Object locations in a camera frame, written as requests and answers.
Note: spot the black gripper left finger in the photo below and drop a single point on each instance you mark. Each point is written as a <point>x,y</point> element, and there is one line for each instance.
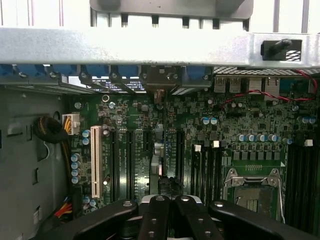
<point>157,220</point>

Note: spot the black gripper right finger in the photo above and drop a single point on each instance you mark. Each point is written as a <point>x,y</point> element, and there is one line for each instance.
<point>190,220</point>

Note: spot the long expansion slot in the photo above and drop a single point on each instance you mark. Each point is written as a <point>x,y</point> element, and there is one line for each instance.
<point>180,160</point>
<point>130,165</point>
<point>114,165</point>

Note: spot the CPU socket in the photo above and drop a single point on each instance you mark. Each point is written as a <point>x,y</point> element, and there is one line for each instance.
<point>252,202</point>

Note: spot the short expansion slot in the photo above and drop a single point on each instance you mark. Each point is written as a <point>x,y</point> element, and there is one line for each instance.
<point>147,141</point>

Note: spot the white PCI expansion slot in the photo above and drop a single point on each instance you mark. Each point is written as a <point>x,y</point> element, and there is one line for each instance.
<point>96,162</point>

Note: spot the socket locking lever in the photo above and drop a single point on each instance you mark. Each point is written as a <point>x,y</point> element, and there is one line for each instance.
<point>281,200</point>

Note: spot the green motherboard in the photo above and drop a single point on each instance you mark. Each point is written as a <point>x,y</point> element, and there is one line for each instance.
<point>190,117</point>

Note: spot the white power connector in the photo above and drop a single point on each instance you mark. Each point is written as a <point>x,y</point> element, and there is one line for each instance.
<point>75,122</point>

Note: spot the blue card retention latch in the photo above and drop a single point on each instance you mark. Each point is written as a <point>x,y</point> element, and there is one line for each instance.
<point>197,72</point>
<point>37,69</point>
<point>97,70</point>
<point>66,69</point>
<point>128,71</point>
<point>5,70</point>

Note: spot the open dark PC case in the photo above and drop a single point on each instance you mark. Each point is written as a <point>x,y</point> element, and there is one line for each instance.
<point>125,45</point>

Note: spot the black case lock knob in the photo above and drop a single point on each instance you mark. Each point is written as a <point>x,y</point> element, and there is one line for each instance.
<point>275,48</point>

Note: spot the grey parts rack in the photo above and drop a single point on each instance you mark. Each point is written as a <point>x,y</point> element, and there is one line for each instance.
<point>175,7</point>

